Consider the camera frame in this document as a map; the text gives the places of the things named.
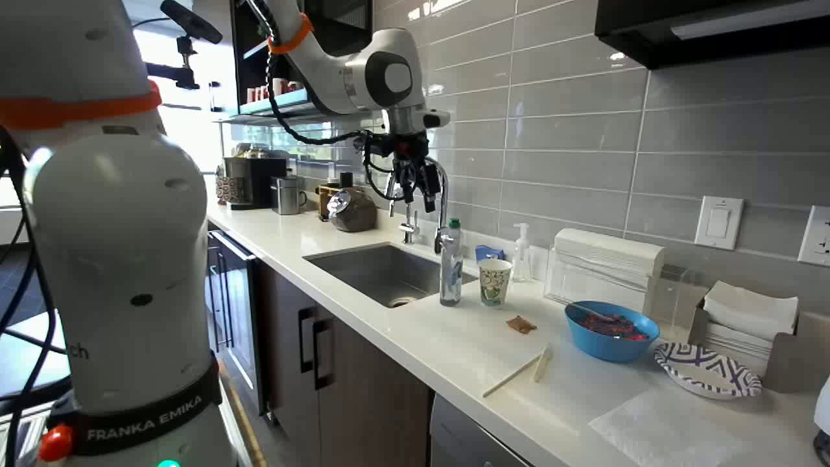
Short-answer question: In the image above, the patterned paper plate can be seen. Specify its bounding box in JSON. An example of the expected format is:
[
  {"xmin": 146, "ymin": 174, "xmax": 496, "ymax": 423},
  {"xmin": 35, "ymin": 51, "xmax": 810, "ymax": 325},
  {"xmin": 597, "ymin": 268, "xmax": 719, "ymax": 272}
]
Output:
[{"xmin": 655, "ymin": 343, "xmax": 763, "ymax": 400}]

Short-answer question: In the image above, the white soap dispenser bottle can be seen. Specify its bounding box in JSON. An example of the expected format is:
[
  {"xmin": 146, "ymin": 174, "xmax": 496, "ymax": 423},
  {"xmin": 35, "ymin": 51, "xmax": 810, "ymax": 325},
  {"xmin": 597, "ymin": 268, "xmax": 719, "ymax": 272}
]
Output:
[{"xmin": 514, "ymin": 222, "xmax": 531, "ymax": 282}]

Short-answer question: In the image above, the blue bowl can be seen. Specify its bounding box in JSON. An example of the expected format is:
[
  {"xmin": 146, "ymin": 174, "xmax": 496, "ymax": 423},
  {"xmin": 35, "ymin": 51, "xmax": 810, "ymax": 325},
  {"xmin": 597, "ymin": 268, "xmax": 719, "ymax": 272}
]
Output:
[{"xmin": 565, "ymin": 300, "xmax": 661, "ymax": 364}]

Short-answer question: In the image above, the chrome faucet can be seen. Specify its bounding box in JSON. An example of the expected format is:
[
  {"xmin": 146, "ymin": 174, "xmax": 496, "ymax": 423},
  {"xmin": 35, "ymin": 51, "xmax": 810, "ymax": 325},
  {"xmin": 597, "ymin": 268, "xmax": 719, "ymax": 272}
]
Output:
[{"xmin": 399, "ymin": 159, "xmax": 450, "ymax": 254}]

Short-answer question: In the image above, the white wall outlet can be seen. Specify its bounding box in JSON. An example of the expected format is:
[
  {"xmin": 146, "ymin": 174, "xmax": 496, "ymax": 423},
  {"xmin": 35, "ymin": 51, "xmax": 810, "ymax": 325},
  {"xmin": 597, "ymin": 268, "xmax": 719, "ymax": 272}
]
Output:
[{"xmin": 800, "ymin": 206, "xmax": 830, "ymax": 265}]

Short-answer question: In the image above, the black dishwasher front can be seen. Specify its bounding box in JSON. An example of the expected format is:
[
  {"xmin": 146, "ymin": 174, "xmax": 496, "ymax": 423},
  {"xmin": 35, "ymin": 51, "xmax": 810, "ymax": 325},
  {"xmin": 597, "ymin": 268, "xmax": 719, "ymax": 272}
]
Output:
[{"xmin": 205, "ymin": 228, "xmax": 264, "ymax": 412}]

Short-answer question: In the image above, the black coffee machine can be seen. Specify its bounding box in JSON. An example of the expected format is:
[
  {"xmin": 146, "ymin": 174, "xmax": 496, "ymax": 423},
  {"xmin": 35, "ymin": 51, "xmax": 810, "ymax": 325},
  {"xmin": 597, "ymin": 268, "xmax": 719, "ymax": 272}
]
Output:
[{"xmin": 225, "ymin": 159, "xmax": 289, "ymax": 208}]

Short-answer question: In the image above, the white paper sheet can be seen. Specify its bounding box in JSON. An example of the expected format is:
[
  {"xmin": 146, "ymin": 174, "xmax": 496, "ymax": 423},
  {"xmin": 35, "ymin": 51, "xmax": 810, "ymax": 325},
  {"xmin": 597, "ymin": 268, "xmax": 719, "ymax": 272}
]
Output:
[{"xmin": 592, "ymin": 388, "xmax": 745, "ymax": 467}]

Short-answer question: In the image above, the small brown snack piece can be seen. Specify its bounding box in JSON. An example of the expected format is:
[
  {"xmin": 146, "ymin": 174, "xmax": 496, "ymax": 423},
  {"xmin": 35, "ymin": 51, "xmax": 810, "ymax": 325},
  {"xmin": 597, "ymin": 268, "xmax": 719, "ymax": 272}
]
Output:
[{"xmin": 505, "ymin": 317, "xmax": 538, "ymax": 335}]

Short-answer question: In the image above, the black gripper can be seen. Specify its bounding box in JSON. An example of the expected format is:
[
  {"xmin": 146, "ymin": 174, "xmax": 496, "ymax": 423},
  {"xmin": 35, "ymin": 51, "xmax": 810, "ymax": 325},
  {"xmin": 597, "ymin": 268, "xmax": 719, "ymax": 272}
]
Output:
[{"xmin": 368, "ymin": 133, "xmax": 438, "ymax": 222}]

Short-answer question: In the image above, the blue sponge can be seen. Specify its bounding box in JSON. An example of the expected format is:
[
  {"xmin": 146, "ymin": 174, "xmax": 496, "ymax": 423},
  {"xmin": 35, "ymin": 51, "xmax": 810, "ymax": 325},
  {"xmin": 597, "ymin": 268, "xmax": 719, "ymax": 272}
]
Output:
[{"xmin": 476, "ymin": 243, "xmax": 508, "ymax": 261}]

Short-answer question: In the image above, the white light switch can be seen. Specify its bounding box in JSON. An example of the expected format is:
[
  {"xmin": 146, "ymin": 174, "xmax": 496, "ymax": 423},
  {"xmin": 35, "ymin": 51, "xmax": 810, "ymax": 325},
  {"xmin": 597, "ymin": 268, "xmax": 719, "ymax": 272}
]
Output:
[{"xmin": 696, "ymin": 194, "xmax": 745, "ymax": 248}]

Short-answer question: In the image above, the black range hood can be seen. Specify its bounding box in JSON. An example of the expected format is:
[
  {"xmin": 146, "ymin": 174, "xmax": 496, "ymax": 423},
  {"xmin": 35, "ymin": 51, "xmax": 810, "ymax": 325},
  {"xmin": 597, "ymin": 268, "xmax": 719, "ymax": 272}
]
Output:
[{"xmin": 594, "ymin": 0, "xmax": 830, "ymax": 69}]

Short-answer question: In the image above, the patterned paper cup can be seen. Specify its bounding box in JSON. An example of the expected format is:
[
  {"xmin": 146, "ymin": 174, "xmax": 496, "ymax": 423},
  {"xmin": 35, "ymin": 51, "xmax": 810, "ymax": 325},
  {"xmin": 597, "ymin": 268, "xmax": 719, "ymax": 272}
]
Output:
[{"xmin": 479, "ymin": 259, "xmax": 511, "ymax": 307}]

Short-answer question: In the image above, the stainless steel sink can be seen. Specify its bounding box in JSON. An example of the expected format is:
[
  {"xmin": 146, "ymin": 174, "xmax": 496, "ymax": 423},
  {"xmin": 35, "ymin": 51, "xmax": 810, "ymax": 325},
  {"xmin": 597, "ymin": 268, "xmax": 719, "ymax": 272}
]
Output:
[{"xmin": 308, "ymin": 243, "xmax": 438, "ymax": 308}]

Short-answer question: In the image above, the brown bag on counter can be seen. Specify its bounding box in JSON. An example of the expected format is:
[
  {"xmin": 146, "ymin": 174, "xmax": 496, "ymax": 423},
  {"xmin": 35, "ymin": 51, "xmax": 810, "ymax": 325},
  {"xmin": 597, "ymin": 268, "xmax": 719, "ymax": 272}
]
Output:
[{"xmin": 317, "ymin": 185, "xmax": 378, "ymax": 233}]

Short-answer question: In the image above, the white paper towel dispenser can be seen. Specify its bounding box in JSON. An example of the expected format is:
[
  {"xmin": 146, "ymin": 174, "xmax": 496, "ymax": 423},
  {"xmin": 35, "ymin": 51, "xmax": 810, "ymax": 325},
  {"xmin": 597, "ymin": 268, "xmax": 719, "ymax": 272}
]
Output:
[{"xmin": 543, "ymin": 228, "xmax": 664, "ymax": 313}]

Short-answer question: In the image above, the white appliance at edge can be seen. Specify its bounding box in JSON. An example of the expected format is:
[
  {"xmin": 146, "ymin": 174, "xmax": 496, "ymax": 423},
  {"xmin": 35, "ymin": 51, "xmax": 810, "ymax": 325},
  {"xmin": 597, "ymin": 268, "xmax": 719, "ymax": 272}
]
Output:
[{"xmin": 813, "ymin": 375, "xmax": 830, "ymax": 467}]

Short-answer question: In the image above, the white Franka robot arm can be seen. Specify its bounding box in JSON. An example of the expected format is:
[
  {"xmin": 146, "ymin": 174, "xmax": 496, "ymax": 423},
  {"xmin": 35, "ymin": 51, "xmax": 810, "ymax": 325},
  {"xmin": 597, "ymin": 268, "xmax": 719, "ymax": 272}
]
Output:
[{"xmin": 0, "ymin": 0, "xmax": 240, "ymax": 467}]

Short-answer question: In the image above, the dark wood cabinet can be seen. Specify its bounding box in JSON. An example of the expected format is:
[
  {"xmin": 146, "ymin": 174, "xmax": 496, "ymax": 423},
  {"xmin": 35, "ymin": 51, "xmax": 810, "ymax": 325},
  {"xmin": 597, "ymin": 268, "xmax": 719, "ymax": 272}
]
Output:
[{"xmin": 258, "ymin": 268, "xmax": 430, "ymax": 467}]

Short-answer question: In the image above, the white cutting board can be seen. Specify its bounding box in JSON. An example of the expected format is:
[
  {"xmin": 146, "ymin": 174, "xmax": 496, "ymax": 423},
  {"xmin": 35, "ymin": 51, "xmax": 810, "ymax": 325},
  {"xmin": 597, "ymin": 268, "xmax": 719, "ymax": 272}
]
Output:
[{"xmin": 393, "ymin": 295, "xmax": 547, "ymax": 396}]

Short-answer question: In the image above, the steel canister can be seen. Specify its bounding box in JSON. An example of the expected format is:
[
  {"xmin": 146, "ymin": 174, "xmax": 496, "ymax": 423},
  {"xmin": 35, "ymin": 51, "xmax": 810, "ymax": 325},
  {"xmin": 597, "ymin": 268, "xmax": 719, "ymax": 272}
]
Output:
[{"xmin": 275, "ymin": 177, "xmax": 306, "ymax": 216}]

